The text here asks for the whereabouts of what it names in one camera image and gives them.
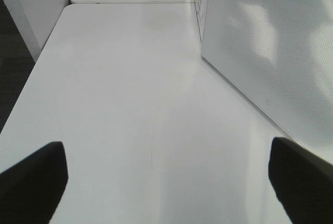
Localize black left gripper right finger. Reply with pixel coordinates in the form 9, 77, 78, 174
268, 137, 332, 223

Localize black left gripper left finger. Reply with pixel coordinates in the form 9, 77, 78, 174
1, 142, 68, 223

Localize white microwave door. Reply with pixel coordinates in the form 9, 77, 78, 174
201, 0, 332, 148

